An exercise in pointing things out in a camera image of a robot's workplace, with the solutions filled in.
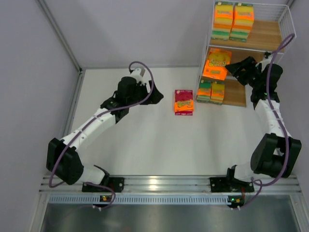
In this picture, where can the green sponge orange pack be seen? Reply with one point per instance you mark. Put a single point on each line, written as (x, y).
(204, 91)

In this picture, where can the Scrub Daddy orange box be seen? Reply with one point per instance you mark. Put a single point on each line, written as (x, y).
(215, 64)

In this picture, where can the Sponge Daddy yellow sponge box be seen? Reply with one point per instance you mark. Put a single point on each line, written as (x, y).
(217, 92)

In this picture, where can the slotted grey cable duct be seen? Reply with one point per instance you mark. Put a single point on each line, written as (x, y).
(146, 199)

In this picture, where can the yellow sponge pack green box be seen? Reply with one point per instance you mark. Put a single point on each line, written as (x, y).
(222, 20)

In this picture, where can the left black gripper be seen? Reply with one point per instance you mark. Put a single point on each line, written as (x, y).
(147, 92)

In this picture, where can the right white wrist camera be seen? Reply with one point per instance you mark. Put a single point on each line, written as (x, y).
(265, 61)

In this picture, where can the top wooden shelf board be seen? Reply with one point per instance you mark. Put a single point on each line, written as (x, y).
(265, 36)

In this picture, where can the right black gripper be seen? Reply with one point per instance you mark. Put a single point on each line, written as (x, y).
(249, 72)

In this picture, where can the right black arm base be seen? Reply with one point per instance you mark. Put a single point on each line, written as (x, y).
(229, 183)

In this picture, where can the aluminium mounting rail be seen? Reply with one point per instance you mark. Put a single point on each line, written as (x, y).
(174, 184)

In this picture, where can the bottom wooden shelf board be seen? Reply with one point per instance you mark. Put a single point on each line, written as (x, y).
(235, 94)

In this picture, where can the wooden shelf board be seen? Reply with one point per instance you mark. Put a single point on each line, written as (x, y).
(235, 94)
(239, 55)
(265, 36)

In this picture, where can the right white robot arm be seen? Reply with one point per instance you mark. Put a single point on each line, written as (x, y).
(277, 152)

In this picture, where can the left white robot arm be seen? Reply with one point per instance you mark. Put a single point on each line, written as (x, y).
(67, 157)

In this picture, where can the middle wooden shelf board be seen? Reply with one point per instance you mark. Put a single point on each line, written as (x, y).
(239, 55)

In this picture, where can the corner aluminium frame post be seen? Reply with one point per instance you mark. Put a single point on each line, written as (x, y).
(58, 32)

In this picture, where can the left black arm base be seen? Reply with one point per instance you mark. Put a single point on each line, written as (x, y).
(111, 183)

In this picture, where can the pink Scrub Mommy box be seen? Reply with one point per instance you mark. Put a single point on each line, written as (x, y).
(183, 102)

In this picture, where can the white wire shelf frame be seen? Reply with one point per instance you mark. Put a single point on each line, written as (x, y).
(241, 49)

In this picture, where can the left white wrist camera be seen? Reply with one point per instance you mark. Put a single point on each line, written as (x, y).
(138, 74)

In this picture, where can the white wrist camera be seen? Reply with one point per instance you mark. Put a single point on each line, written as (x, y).
(138, 74)
(265, 61)

